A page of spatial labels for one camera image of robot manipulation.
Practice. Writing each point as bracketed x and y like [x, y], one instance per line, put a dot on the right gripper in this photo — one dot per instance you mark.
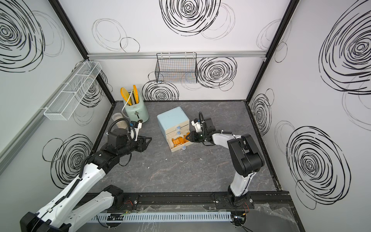
[194, 138]

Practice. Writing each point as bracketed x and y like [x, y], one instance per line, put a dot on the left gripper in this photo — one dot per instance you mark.
[142, 144]

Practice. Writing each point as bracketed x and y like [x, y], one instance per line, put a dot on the orange cookie packet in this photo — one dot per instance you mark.
[182, 140]
[176, 142]

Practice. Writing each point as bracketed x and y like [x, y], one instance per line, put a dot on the cream drawer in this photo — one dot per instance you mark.
[178, 127]
[177, 133]
[179, 147]

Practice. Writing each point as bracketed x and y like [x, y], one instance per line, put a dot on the blue cream drawer cabinet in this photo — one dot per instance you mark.
[171, 118]

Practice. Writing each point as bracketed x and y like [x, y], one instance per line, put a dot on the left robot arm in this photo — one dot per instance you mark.
[62, 214]

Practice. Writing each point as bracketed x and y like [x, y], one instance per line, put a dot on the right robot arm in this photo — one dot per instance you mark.
[245, 155]

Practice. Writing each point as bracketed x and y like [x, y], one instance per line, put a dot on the clear plastic cup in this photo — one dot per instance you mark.
[117, 117]

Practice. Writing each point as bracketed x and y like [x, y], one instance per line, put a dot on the mint green toaster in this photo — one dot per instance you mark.
[137, 112]

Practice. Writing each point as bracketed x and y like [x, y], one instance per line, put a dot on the yellow toast slice right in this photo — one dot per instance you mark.
[135, 94]

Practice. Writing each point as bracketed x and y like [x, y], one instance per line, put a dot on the yellow toast slice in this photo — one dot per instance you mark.
[126, 96]
[135, 94]

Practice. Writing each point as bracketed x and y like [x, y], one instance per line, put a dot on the yellow toast slice left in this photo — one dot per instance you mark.
[126, 96]

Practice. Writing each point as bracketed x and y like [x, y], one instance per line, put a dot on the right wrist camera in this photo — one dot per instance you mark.
[197, 125]

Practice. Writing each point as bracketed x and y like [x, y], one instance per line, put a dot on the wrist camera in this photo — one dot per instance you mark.
[197, 125]
[134, 129]

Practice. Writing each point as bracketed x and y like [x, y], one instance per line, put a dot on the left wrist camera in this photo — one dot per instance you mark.
[134, 129]

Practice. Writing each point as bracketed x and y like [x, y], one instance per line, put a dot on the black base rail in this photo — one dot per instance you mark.
[218, 200]

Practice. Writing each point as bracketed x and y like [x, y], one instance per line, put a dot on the black wire wall basket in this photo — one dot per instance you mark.
[177, 68]

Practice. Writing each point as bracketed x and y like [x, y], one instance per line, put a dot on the slotted grey cable duct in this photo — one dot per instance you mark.
[163, 217]

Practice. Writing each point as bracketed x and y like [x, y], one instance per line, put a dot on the white mesh wall shelf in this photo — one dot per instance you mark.
[82, 89]

